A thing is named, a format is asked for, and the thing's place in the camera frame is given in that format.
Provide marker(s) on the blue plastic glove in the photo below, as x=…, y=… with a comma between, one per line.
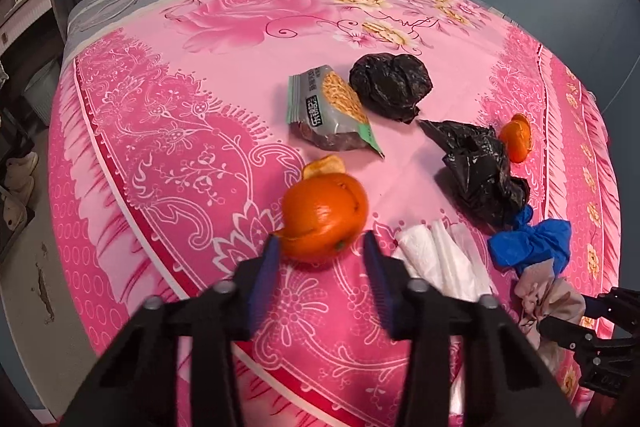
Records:
x=530, y=244

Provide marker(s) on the grey green snack packet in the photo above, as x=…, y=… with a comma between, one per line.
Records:
x=327, y=112

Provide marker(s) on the round black plastic bag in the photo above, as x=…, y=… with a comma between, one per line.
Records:
x=390, y=84

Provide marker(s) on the large orange peel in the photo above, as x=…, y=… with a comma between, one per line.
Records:
x=322, y=217

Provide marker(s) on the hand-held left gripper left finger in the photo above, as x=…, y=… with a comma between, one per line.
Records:
x=267, y=277

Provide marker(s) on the white ribbed basket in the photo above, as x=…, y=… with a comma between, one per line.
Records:
x=42, y=87

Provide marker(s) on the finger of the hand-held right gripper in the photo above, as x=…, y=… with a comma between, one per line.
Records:
x=615, y=304
x=565, y=332

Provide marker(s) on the white crumpled tissue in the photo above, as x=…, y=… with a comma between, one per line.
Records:
x=420, y=257
x=462, y=262

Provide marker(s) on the pink floral blanket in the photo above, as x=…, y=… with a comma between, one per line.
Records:
x=200, y=72

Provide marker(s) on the small orange peel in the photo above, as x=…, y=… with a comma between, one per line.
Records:
x=517, y=142

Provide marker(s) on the pointed black plastic bag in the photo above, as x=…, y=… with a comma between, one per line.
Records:
x=480, y=177

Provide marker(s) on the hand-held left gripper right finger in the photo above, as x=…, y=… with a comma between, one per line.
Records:
x=377, y=277

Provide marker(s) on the white slipper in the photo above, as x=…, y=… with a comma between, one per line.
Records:
x=15, y=207
x=22, y=164

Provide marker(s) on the beige cloth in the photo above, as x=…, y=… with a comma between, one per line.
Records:
x=545, y=294

